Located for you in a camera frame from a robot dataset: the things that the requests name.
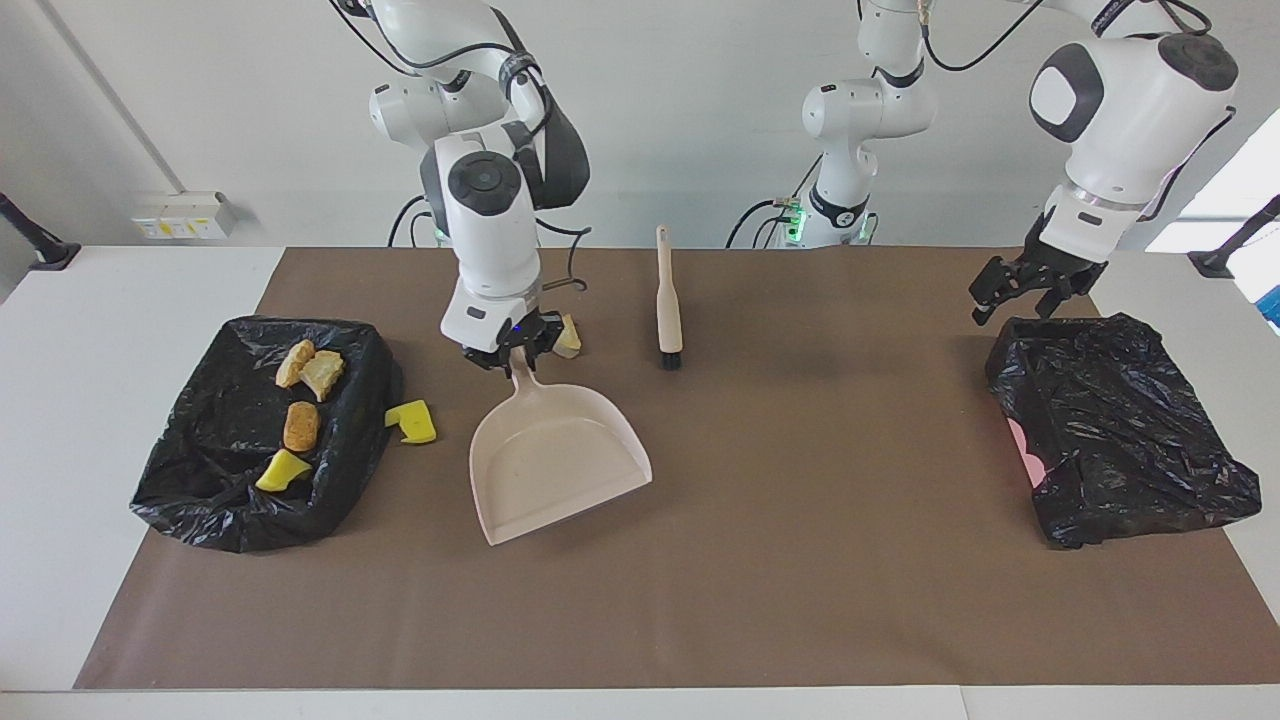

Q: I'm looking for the white wall socket box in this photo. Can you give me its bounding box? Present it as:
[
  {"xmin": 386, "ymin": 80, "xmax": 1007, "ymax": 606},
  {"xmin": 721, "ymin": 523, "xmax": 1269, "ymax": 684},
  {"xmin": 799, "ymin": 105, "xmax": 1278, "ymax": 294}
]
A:
[{"xmin": 132, "ymin": 192, "xmax": 238, "ymax": 241}]

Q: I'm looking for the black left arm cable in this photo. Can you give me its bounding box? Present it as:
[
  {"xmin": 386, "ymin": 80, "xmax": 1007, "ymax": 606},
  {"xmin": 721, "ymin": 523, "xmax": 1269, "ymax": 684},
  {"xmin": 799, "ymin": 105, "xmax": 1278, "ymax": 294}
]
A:
[{"xmin": 915, "ymin": 0, "xmax": 1216, "ymax": 76}]

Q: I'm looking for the toy croissant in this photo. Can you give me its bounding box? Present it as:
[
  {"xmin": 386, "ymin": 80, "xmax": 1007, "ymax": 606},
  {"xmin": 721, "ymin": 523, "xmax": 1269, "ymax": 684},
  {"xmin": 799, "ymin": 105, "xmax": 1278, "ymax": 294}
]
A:
[
  {"xmin": 275, "ymin": 339, "xmax": 317, "ymax": 389},
  {"xmin": 300, "ymin": 349, "xmax": 346, "ymax": 403}
]

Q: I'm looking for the yellow sponge piece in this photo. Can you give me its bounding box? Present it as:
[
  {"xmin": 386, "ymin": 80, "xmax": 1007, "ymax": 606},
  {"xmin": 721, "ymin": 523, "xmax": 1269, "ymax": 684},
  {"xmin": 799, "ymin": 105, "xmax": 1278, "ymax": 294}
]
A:
[
  {"xmin": 385, "ymin": 399, "xmax": 438, "ymax": 446},
  {"xmin": 255, "ymin": 449, "xmax": 313, "ymax": 493}
]

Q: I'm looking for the brown toy bread loaf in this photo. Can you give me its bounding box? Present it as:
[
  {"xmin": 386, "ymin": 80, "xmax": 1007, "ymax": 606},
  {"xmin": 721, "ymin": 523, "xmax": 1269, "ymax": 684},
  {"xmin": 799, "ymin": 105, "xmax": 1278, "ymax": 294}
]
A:
[{"xmin": 283, "ymin": 401, "xmax": 321, "ymax": 453}]

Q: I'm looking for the pink bin with black bag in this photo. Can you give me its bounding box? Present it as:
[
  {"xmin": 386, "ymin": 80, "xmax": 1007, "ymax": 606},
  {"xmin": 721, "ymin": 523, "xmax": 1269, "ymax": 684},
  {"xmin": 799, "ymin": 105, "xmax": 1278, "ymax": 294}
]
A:
[{"xmin": 985, "ymin": 313, "xmax": 1263, "ymax": 549}]

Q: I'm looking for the black bag-lined bin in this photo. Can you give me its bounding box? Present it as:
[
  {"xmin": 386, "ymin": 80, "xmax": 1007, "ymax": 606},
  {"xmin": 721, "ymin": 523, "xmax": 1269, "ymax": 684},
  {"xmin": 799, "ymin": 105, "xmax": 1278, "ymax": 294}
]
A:
[{"xmin": 130, "ymin": 316, "xmax": 404, "ymax": 554}]

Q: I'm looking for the beige hand brush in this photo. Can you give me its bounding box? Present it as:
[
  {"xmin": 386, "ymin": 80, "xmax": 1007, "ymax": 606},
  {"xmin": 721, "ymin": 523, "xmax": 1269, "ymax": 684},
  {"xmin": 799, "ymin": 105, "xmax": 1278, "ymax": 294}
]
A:
[{"xmin": 655, "ymin": 225, "xmax": 684, "ymax": 371}]

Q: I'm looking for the brown table mat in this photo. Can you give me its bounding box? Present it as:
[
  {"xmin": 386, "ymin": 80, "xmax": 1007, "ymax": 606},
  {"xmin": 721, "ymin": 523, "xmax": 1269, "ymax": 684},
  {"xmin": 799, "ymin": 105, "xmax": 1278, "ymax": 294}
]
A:
[{"xmin": 75, "ymin": 247, "xmax": 1280, "ymax": 691}]

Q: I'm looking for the beige plastic dustpan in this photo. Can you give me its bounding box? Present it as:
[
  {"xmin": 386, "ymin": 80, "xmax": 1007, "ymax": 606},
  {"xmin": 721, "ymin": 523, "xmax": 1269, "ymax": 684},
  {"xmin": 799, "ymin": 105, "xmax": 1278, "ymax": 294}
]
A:
[{"xmin": 469, "ymin": 350, "xmax": 653, "ymax": 547}]

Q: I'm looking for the black camera stand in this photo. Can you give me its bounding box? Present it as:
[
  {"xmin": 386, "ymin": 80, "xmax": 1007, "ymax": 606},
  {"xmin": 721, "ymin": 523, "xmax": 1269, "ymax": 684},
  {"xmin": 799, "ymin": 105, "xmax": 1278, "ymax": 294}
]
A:
[
  {"xmin": 0, "ymin": 192, "xmax": 81, "ymax": 271},
  {"xmin": 1188, "ymin": 195, "xmax": 1280, "ymax": 279}
]

